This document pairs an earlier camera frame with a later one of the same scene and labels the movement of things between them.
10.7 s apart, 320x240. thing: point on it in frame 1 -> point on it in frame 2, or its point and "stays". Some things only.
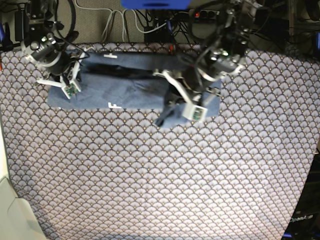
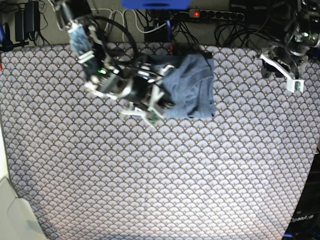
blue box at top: [155, 4] stays
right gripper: [208, 66] -> [282, 56]
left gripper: [47, 53] -> [135, 82]
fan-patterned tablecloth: [109, 173] stays
